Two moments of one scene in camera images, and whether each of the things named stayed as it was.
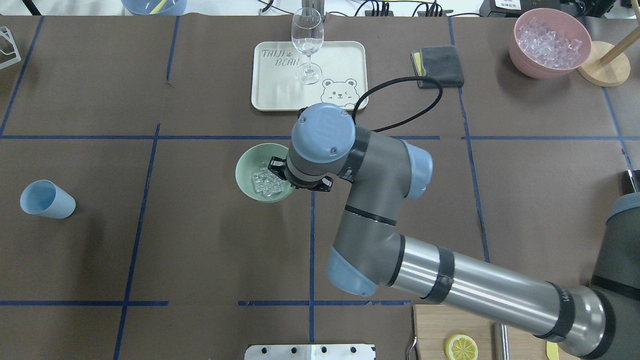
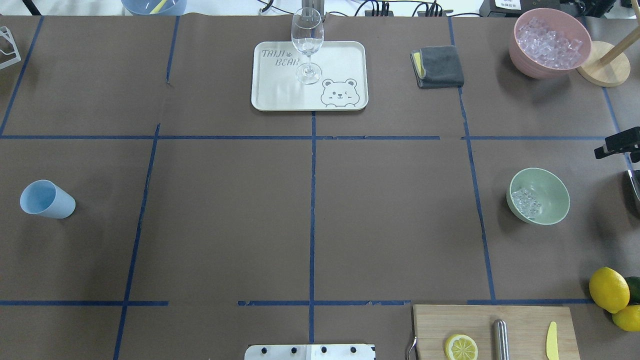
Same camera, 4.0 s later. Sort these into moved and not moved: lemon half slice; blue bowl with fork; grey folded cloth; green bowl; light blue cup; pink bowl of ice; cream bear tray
Moved: green bowl
Not moved: lemon half slice; light blue cup; blue bowl with fork; cream bear tray; grey folded cloth; pink bowl of ice
